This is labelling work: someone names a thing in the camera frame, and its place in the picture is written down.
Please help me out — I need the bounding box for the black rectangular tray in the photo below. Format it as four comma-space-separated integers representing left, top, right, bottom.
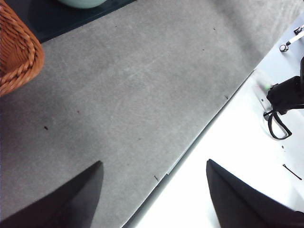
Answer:
4, 0, 137, 44

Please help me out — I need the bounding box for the brown wicker basket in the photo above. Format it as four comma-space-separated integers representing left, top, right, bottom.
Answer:
0, 0, 45, 97

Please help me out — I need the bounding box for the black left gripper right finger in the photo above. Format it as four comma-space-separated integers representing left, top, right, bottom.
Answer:
206, 159, 304, 228

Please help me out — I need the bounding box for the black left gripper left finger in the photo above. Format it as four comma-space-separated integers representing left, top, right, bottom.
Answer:
0, 161, 105, 228

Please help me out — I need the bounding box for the black flat cable strap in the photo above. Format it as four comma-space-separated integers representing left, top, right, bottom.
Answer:
263, 109, 292, 140

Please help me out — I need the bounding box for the teal ribbed bowl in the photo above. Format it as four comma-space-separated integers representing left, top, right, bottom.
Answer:
57, 0, 107, 10

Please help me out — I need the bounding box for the white rod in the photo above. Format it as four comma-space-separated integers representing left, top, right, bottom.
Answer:
286, 29, 304, 46

